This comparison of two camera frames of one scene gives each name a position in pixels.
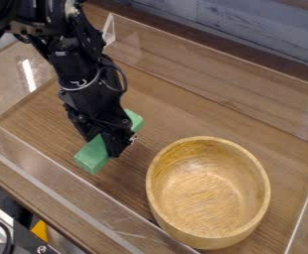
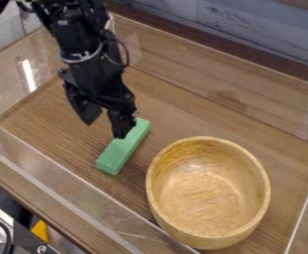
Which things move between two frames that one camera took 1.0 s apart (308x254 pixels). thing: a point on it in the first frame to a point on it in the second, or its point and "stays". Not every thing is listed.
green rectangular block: x=95 y=153 to x=121 y=149
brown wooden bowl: x=208 y=191 stays
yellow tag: x=42 y=230 stays
